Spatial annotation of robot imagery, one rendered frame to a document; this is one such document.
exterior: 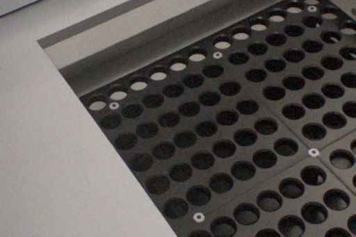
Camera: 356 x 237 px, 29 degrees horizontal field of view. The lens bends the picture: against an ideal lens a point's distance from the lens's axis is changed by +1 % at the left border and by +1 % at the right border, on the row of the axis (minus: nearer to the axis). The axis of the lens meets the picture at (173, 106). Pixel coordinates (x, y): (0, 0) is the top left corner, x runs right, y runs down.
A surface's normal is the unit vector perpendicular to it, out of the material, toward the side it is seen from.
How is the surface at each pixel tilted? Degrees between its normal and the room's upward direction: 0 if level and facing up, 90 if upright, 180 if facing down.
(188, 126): 0
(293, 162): 0
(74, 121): 0
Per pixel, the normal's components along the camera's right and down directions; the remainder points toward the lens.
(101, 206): -0.07, -0.66
